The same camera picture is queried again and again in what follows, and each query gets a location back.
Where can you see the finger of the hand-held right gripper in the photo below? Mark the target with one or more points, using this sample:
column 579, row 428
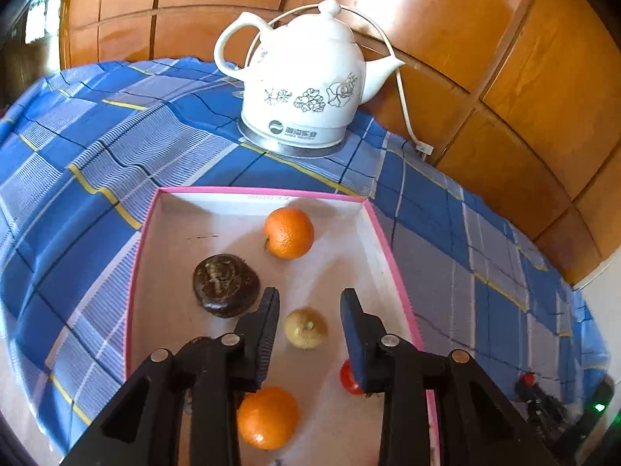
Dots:
column 533, row 398

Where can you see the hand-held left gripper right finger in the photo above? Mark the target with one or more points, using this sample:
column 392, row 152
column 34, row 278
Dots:
column 351, row 344

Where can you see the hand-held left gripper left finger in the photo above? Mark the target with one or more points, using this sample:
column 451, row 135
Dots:
column 264, row 344

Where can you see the red cherry tomato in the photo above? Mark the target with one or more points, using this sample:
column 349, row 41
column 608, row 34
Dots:
column 528, row 377
column 348, row 378

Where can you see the yellow-brown longan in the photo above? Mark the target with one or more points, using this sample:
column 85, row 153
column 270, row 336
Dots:
column 305, row 327

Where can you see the dark brown water chestnut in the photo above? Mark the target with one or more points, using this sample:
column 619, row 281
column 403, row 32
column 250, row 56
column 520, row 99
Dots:
column 225, row 285

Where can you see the orange mandarin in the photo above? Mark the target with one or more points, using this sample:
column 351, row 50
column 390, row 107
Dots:
column 288, row 232
column 268, row 417

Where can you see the pink-edged white cardboard box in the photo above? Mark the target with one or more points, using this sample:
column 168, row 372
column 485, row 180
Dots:
column 203, row 223

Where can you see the round metal kettle base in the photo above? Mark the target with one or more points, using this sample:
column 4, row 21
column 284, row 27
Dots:
column 291, row 148

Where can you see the blue plaid cloth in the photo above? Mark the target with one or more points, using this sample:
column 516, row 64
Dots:
column 97, row 179

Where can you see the white floral ceramic kettle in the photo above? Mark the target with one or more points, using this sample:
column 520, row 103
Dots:
column 301, row 73

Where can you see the wooden wardrobe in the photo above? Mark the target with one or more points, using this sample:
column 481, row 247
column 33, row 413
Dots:
column 485, row 34

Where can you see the wooden door with glass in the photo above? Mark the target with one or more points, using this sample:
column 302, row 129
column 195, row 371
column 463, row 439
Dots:
column 36, row 19

